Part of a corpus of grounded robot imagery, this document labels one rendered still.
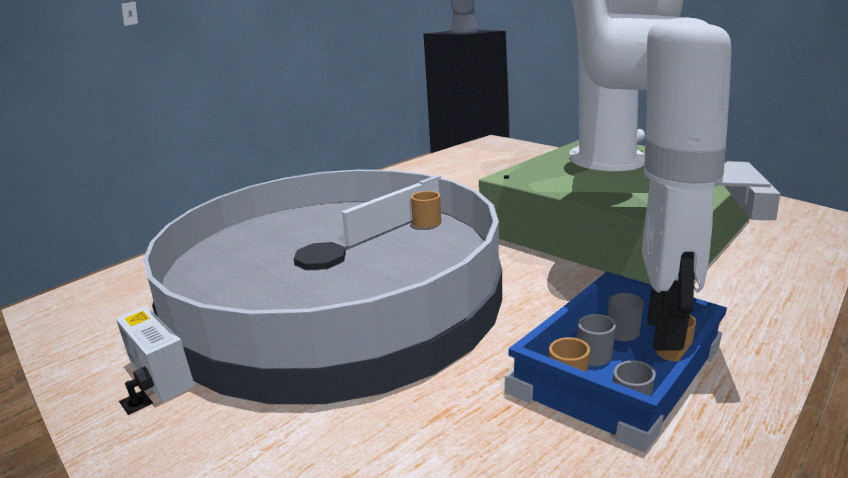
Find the bronze bushing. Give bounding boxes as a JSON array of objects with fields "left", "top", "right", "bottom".
[
  {"left": 411, "top": 191, "right": 442, "bottom": 228},
  {"left": 549, "top": 337, "right": 590, "bottom": 372},
  {"left": 656, "top": 314, "right": 696, "bottom": 361}
]

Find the blue open-top crate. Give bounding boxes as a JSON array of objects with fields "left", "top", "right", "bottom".
[{"left": 508, "top": 271, "right": 727, "bottom": 435}]

